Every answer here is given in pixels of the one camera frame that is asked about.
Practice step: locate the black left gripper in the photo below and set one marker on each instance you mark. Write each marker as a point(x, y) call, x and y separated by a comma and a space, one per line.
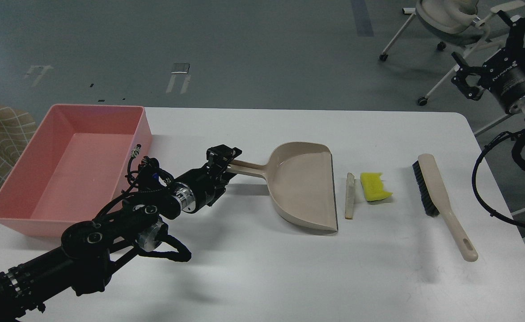
point(203, 186)

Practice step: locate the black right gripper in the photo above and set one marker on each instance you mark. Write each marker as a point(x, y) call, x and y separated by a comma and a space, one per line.
point(503, 74)

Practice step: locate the beige plastic dustpan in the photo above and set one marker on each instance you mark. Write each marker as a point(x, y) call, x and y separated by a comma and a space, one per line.
point(300, 179)

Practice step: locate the white bread slice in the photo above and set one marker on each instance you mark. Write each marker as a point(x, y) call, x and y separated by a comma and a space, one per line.
point(350, 196)

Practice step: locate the beige hand brush black bristles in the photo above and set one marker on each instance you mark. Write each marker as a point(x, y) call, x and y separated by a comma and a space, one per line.
point(436, 202)

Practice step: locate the yellow sponge piece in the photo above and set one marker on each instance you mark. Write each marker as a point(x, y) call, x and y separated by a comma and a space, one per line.
point(373, 187)

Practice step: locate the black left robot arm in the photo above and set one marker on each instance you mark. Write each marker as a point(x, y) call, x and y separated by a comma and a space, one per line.
point(130, 225)

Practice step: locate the pink plastic bin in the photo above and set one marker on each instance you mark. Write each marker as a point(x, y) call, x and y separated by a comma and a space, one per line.
point(75, 163)

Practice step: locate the white office chair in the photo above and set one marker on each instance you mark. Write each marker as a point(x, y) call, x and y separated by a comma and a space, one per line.
point(456, 22)

